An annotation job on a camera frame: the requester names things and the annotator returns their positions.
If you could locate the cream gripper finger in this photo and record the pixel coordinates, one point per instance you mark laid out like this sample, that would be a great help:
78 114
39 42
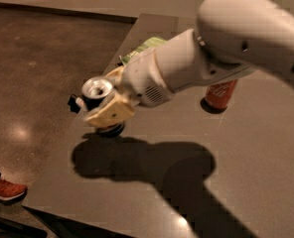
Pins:
114 109
115 75

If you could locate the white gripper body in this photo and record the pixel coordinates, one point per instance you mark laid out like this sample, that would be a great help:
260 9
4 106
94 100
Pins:
143 77

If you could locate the blue pepsi can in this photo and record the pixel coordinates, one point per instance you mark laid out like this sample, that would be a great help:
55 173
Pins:
93 92

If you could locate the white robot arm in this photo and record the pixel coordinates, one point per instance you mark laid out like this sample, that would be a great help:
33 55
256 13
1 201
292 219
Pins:
232 38

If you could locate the red coke can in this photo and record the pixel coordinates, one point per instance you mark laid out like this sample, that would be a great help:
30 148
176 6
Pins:
219 95

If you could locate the green chip bag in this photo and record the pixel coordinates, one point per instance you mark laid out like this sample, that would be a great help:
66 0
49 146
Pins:
149 43

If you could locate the orange sneaker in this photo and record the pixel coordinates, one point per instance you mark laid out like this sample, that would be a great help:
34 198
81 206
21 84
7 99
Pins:
10 191

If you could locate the black table leg base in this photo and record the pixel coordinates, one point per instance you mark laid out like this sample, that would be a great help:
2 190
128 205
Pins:
12 229

